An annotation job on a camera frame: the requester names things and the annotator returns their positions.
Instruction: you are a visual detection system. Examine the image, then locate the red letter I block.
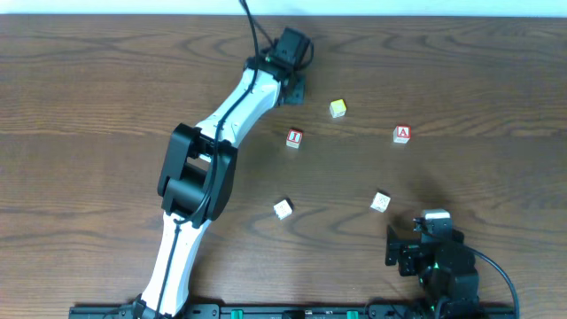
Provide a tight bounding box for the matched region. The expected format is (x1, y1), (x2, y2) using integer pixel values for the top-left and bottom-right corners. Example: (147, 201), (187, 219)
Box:
(286, 128), (303, 149)

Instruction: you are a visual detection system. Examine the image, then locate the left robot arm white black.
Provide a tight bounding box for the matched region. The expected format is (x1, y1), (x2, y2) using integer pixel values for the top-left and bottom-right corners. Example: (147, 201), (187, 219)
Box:
(132, 27), (314, 318)

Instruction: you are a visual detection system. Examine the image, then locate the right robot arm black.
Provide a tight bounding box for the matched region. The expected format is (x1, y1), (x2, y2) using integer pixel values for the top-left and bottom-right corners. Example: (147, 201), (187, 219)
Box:
(385, 213), (484, 318)

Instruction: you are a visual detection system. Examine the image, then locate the plain wooden block right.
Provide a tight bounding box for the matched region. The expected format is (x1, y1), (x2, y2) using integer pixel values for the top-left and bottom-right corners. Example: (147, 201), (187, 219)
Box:
(370, 191), (391, 213)

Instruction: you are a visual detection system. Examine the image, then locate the plain wooden block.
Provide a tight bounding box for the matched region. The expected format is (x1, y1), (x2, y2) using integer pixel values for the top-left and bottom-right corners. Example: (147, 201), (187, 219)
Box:
(273, 198), (293, 220)
(370, 191), (391, 213)

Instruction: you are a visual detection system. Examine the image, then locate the yellow top wooden block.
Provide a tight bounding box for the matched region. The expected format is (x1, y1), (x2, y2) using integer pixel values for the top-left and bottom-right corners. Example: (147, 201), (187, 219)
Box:
(330, 99), (346, 118)

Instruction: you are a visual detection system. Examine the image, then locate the red letter A block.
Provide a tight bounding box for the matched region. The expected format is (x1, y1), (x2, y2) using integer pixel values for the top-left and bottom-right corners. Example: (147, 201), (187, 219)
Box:
(392, 125), (411, 144)

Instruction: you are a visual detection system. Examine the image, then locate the plain wooden block centre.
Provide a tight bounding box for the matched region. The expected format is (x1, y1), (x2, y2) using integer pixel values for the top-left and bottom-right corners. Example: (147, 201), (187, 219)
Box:
(273, 198), (293, 220)

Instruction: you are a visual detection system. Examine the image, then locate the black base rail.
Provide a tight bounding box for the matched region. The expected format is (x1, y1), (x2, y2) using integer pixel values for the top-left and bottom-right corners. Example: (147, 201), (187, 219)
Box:
(68, 303), (517, 319)

